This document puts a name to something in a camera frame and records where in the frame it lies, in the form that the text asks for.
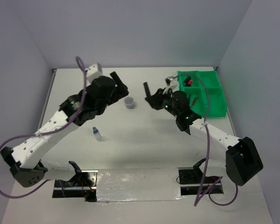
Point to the left aluminium table rail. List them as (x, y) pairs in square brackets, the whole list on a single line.
[(38, 88)]

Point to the pink cap black highlighter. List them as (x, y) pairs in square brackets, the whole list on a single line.
[(189, 83)]

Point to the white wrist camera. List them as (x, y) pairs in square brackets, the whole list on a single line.
[(94, 71), (171, 83)]

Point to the small clear glue bottle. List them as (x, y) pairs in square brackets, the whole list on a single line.
[(96, 133)]

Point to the green compartment organizer tray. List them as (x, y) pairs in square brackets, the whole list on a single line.
[(211, 100)]

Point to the clear jar of pins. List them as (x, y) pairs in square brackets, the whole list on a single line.
[(129, 102)]

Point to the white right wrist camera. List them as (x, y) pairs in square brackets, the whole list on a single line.
[(171, 83)]

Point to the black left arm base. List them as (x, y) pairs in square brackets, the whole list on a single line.
[(85, 187)]

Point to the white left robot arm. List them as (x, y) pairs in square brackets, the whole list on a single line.
[(26, 160)]

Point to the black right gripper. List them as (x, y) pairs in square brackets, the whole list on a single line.
[(155, 100)]

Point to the silver tape sheet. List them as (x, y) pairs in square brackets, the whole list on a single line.
[(136, 185)]

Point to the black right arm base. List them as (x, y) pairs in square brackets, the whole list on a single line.
[(189, 180)]

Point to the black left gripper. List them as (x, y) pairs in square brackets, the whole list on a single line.
[(119, 91)]

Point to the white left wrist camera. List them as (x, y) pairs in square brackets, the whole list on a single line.
[(94, 71)]

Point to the blue cap black highlighter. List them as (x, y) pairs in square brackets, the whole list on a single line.
[(186, 80)]

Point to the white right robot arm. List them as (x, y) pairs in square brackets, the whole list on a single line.
[(242, 160)]

